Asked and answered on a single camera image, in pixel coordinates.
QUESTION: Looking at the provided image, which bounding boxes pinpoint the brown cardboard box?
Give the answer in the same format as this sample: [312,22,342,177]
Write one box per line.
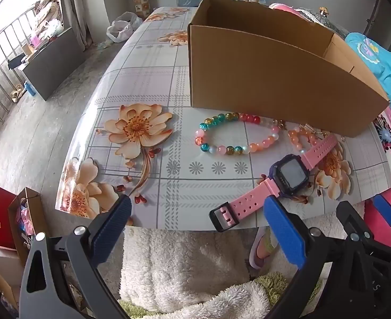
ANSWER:
[188,0,390,137]

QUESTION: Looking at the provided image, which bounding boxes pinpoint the blue cloth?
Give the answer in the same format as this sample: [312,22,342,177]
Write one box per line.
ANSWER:
[345,32,391,125]

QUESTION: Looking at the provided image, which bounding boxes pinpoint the grey cabinet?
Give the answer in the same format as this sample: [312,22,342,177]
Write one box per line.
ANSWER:
[18,27,83,101]

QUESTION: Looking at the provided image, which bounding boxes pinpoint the grey knitted blanket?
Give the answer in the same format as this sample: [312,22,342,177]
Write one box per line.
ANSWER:
[298,7,349,37]

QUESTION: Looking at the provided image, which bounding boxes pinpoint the grey curtain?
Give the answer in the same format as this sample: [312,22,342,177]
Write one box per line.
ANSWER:
[58,0,95,50]

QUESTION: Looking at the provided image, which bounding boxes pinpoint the orange beaded bracelet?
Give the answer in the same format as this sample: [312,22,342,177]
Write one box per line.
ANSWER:
[288,128,319,153]

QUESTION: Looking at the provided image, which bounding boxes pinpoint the pink slipper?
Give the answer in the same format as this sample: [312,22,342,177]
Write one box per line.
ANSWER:
[249,228,279,270]

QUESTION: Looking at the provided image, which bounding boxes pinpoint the brown paper bag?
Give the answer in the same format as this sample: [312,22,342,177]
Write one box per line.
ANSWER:
[8,187,50,266]

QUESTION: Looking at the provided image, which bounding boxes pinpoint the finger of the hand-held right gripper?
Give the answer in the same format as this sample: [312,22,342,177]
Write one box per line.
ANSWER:
[336,201,375,240]
[373,194,391,256]

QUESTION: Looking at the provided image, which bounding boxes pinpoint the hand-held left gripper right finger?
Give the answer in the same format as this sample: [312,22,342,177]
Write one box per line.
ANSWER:
[265,195,375,319]

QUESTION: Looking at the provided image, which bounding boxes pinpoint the pink strap watch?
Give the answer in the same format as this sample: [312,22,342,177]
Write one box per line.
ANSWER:
[209,133,338,232]

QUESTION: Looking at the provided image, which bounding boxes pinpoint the white fluffy blanket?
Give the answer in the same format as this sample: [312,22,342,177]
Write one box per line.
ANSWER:
[119,228,296,319]

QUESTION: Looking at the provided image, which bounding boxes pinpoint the multicolour beaded bracelet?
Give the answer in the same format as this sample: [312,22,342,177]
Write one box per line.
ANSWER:
[194,112,287,156]

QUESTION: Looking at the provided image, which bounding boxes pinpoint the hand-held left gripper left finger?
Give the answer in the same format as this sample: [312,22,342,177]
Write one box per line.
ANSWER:
[19,194,132,319]

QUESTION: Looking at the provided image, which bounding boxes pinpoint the white plastic bag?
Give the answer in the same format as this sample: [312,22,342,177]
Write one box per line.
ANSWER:
[107,11,143,43]

